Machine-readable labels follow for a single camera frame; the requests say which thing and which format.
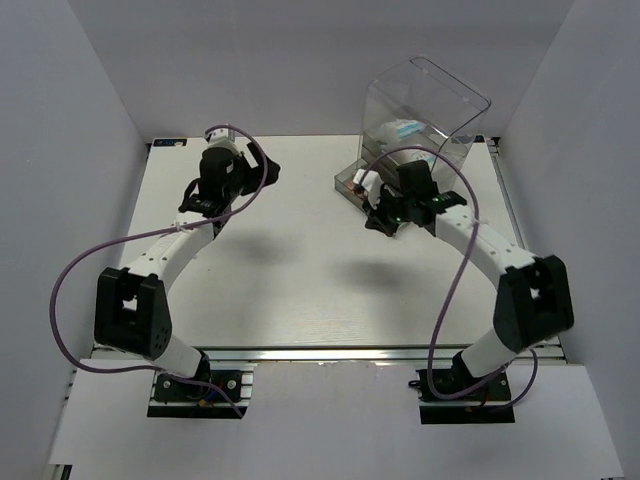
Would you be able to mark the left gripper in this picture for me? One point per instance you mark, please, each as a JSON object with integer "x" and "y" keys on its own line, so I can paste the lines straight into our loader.
{"x": 240, "y": 161}

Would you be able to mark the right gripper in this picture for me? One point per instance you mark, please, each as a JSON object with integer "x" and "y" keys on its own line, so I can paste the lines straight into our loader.
{"x": 376, "y": 222}

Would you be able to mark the white cotton pad bag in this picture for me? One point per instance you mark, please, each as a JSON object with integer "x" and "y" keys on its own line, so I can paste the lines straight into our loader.
{"x": 398, "y": 130}
{"x": 412, "y": 154}

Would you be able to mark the clear acrylic organizer with drawers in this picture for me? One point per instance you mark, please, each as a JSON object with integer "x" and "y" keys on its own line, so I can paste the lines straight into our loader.
{"x": 418, "y": 89}

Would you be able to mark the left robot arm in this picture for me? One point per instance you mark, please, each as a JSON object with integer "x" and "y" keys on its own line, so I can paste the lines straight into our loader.
{"x": 132, "y": 309}

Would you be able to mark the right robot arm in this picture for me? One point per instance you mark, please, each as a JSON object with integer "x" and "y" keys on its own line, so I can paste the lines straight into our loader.
{"x": 533, "y": 301}

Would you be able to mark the black label sticker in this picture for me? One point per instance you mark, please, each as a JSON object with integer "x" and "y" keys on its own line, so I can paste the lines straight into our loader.
{"x": 169, "y": 142}

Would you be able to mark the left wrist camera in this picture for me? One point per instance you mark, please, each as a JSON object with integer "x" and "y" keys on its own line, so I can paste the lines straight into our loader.
{"x": 223, "y": 137}

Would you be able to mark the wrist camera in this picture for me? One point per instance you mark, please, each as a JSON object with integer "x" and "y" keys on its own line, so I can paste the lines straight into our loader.
{"x": 223, "y": 137}
{"x": 371, "y": 181}

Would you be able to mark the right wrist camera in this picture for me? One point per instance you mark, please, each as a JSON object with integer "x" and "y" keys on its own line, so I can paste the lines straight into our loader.
{"x": 371, "y": 181}

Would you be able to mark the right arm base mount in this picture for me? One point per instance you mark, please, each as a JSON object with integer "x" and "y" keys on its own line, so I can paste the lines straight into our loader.
{"x": 460, "y": 401}

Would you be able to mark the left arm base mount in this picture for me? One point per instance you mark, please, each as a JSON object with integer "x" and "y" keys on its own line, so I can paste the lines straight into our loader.
{"x": 226, "y": 396}

